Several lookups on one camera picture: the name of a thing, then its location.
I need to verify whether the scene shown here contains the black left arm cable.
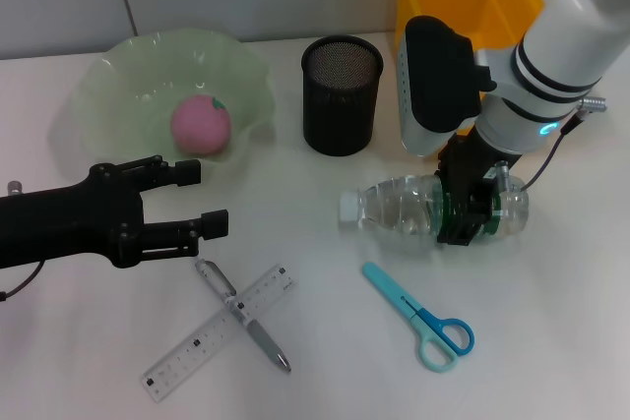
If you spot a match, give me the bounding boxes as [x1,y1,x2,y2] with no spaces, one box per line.
[0,260,45,302]

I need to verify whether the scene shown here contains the clear plastic ruler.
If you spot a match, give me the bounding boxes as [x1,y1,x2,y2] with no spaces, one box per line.
[141,265,300,404]

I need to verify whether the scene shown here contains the pale green wavy fruit bowl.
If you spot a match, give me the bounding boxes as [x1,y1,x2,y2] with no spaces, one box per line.
[68,29,276,180]

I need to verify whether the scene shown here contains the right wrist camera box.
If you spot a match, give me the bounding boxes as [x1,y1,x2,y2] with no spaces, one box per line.
[397,15,496,158]

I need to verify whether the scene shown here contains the black mesh pen holder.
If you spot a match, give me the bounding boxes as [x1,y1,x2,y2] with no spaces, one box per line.
[300,34,385,157]

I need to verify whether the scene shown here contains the pink toy peach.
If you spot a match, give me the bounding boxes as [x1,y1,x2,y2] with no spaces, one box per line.
[170,93,232,155]

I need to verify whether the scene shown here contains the blue teal scissors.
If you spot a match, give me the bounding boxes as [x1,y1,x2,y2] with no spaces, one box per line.
[361,261,476,374]

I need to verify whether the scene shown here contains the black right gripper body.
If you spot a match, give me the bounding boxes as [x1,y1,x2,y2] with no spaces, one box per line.
[435,132,523,186]

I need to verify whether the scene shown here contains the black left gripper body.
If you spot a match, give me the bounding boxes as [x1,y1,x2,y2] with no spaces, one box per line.
[0,161,149,270]

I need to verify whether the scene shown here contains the clear green-label water bottle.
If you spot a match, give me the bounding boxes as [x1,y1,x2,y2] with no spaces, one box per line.
[338,173,531,248]

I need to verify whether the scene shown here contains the grey silver pen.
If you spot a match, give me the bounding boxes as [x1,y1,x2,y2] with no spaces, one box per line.
[193,256,292,373]

